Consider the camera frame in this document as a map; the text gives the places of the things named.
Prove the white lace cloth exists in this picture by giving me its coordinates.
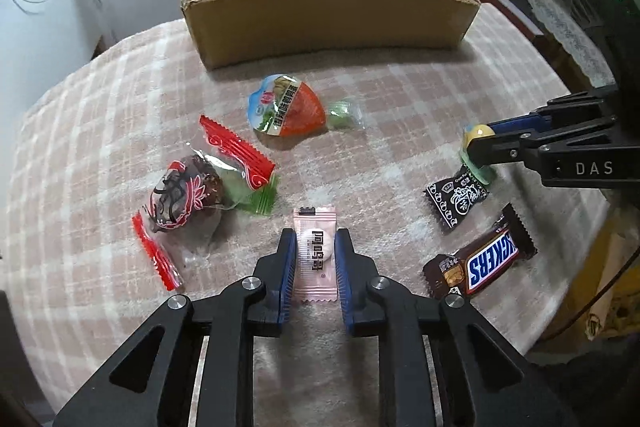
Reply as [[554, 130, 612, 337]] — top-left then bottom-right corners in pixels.
[[520, 0, 616, 88]]

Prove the cardboard box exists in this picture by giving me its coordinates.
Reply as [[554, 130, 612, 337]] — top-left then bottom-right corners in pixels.
[[180, 0, 482, 70]]

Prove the red-edged date packet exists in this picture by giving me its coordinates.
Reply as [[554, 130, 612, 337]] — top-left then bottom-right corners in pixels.
[[131, 114, 277, 292]]

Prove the yellow and green candy toy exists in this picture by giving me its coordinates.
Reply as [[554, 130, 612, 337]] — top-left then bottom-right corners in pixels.
[[459, 123, 498, 185]]

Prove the pink checked tablecloth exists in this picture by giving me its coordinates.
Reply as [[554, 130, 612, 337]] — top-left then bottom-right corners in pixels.
[[0, 4, 616, 427]]

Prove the orange jelly cup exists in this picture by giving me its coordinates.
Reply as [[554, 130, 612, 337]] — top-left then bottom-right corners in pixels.
[[247, 74, 328, 138]]

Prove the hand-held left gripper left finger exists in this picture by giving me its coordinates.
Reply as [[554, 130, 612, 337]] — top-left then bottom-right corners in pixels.
[[52, 227, 301, 427]]

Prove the green candy packet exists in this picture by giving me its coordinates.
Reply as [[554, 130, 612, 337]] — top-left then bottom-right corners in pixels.
[[220, 167, 278, 215]]

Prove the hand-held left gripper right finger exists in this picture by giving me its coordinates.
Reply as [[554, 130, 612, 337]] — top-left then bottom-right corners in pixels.
[[335, 227, 581, 427]]

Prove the brown chocolate bar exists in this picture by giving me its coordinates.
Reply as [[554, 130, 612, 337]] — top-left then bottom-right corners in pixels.
[[422, 203, 538, 300]]

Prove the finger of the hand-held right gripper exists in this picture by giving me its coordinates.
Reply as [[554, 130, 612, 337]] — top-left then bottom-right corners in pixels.
[[487, 84, 621, 135], [466, 117, 621, 168]]

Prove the black patterned candy packet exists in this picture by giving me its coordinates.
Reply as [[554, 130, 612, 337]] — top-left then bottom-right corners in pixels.
[[422, 164, 490, 235]]

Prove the pink candy packet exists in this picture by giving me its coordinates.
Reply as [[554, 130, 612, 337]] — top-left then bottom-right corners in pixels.
[[292, 204, 340, 305]]

